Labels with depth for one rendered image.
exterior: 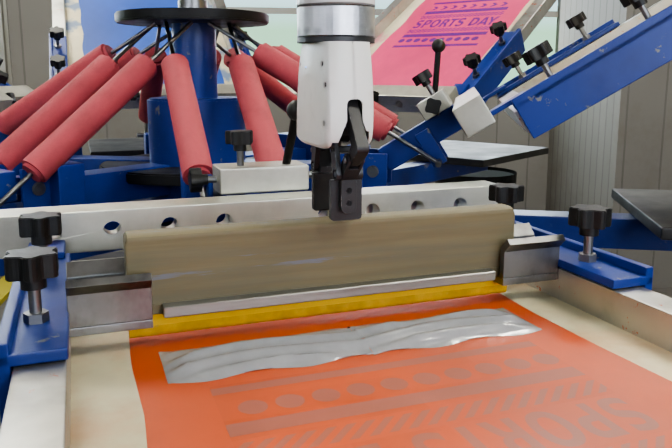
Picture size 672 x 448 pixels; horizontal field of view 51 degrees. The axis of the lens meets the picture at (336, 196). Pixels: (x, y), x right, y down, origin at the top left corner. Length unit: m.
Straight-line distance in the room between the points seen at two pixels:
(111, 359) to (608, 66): 0.81
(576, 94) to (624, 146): 3.00
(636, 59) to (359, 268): 0.60
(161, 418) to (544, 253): 0.45
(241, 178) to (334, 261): 0.29
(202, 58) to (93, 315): 0.90
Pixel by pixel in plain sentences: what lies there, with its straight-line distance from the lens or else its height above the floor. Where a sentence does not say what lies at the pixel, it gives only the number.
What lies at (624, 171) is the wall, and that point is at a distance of 4.14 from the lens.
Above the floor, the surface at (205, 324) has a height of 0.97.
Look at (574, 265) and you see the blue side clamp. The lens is 0.80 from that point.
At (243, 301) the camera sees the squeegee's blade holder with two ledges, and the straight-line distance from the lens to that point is 0.67.
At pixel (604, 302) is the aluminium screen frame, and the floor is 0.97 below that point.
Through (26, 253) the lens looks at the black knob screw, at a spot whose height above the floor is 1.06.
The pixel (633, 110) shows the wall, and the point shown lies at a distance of 4.13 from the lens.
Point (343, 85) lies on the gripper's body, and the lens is 0.65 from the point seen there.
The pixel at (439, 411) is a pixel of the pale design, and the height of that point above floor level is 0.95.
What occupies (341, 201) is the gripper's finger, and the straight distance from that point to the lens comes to 0.67.
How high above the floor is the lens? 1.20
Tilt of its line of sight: 10 degrees down
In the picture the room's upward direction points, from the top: straight up
